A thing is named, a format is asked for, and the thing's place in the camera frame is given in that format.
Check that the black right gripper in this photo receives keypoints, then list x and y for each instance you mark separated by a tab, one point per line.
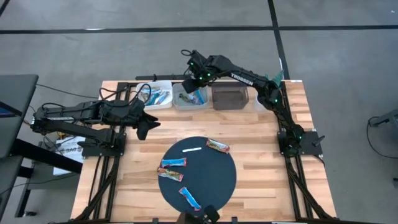
199	70

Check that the green spiky succulent plant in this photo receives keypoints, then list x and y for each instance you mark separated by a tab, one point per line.
277	79

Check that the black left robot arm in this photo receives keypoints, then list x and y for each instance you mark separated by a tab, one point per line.
77	113

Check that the dark smoky plastic bin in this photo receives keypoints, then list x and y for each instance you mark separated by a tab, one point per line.
230	98

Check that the white printed cardboard box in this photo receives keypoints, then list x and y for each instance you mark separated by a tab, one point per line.
66	161

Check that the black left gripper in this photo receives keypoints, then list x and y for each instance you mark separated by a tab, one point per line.
141	117

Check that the white plastic bin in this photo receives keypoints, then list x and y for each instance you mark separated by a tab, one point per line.
164	85

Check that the dark blue round plate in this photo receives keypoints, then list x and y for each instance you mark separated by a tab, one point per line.
211	180

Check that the green red-ended granola bar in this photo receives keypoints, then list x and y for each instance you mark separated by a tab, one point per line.
170	174
217	146

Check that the dark grey desk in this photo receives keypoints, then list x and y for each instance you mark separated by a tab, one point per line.
15	90

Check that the yellow green granola bar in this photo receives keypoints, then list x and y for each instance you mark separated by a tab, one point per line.
186	99

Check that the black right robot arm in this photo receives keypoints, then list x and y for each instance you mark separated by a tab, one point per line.
245	79

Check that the white round plant pot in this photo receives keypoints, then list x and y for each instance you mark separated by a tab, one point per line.
259	105

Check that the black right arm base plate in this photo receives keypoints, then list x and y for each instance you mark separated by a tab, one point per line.
311	138

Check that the grey translucent plastic bin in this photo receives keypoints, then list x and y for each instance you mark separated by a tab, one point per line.
205	105

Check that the white paper strip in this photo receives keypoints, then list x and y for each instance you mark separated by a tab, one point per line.
191	149

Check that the black power strip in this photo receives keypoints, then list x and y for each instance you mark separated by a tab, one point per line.
161	77

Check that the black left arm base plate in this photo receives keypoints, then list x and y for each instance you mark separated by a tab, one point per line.
93	152

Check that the black aluminium frame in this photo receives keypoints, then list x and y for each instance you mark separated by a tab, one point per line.
109	174

